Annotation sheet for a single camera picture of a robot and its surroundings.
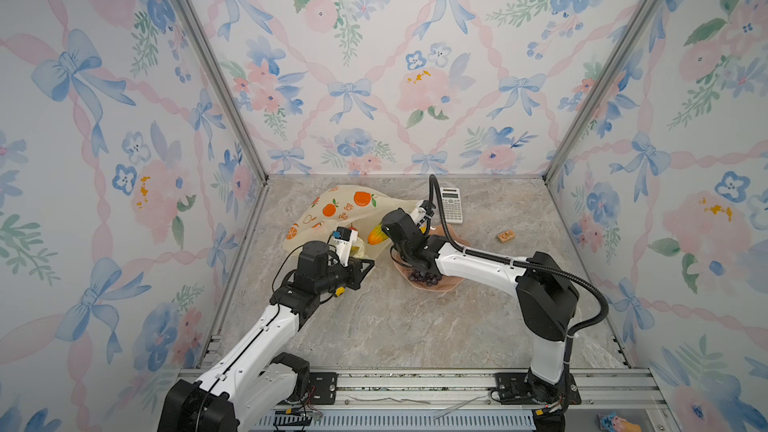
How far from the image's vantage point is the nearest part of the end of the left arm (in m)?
0.59

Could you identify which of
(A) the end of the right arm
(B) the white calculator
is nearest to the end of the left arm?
(A) the end of the right arm

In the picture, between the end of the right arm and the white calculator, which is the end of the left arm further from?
the white calculator

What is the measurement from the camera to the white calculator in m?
1.08

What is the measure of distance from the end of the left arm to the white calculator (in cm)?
48
